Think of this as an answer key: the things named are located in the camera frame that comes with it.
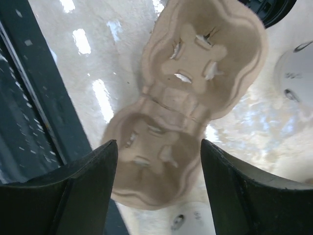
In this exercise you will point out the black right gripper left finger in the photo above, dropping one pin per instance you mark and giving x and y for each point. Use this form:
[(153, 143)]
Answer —
[(71, 200)]

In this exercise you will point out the brown pulp cup carrier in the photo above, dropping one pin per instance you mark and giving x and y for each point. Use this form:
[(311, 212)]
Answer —
[(199, 61)]

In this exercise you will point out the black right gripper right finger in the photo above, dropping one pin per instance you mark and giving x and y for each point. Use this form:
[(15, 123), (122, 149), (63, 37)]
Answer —
[(246, 200)]

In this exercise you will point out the black coffee cup lid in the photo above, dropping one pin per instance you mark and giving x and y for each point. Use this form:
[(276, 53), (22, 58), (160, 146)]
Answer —
[(270, 12)]

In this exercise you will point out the white paper coffee cup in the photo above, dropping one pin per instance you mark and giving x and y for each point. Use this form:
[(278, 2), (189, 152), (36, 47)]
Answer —
[(293, 74)]

